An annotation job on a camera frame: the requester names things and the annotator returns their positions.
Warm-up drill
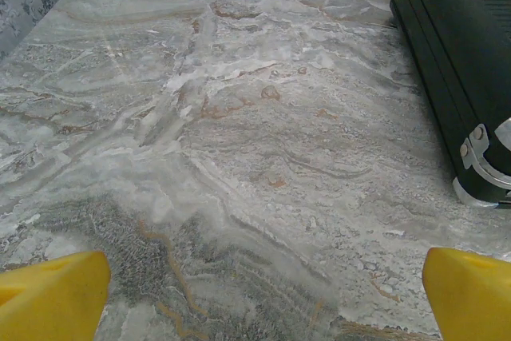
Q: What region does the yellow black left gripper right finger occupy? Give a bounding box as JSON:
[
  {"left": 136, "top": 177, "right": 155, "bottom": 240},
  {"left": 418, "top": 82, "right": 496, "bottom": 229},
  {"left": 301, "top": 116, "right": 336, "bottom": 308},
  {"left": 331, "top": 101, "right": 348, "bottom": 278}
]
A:
[{"left": 422, "top": 247, "right": 511, "bottom": 341}]

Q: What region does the black case with metal corners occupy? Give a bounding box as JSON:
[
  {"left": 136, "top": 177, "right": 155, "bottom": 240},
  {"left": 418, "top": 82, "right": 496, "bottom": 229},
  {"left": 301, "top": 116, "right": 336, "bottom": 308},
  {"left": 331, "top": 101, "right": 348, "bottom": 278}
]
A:
[{"left": 389, "top": 0, "right": 511, "bottom": 210}]

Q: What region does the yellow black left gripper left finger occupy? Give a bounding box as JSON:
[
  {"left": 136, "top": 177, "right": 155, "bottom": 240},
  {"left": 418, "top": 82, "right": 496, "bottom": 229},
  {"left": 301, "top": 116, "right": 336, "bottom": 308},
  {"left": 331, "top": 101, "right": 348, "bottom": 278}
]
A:
[{"left": 0, "top": 251, "right": 112, "bottom": 341}]

